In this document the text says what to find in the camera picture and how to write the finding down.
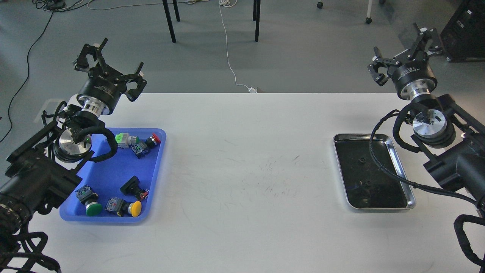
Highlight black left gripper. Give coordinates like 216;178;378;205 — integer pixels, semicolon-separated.
73;38;147;116

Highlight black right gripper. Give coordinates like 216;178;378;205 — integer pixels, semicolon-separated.
367;22;444;101

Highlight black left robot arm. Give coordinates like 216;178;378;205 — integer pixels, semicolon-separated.
0;39;147;273

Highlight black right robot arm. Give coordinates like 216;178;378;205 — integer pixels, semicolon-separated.
368;23;485;272

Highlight white chair leg with caster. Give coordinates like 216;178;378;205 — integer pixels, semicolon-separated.
365;0;374;24

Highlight black equipment case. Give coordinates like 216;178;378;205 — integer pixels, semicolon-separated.
440;0;485;62

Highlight black blue contact block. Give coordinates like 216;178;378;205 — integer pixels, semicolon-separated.
130;141;150;159

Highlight black table leg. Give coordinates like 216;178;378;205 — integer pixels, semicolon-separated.
252;0;257;21
162;0;177;43
254;0;261;42
172;0;181;22

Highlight black table leg rear left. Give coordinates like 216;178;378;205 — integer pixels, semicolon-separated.
172;0;181;22

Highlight blue plastic tray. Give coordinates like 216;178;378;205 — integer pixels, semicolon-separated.
59;127;167;223

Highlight green mushroom push button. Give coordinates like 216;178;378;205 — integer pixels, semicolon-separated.
75;185;103;217

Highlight shiny metal tray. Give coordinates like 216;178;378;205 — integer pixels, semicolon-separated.
333;133;416;213

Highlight white power adapter plug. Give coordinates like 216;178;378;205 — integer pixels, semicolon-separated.
248;87;258;94

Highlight black table leg rear right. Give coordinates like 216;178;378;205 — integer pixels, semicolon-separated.
252;0;257;21

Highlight green white terminal switch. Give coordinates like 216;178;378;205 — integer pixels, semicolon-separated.
115;133;140;149

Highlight red push button switch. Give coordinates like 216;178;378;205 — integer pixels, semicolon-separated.
144;133;161;149

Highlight black floor cable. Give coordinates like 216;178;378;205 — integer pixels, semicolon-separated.
0;0;82;144

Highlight black switch with wires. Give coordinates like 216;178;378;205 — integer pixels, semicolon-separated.
120;175;149;201

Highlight yellow push button switch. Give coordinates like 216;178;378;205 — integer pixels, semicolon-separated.
105;197;142;217

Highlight white floor cable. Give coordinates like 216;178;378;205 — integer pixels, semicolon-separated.
86;0;250;91

